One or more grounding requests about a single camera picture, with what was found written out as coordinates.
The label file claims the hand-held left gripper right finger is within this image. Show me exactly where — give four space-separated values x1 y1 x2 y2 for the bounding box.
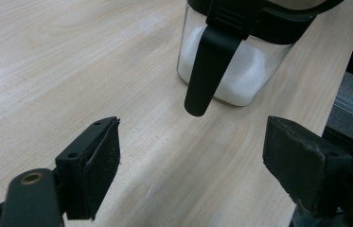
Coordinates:
262 115 353 219

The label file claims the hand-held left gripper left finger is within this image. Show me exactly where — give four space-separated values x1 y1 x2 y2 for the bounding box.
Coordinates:
54 115 122 220

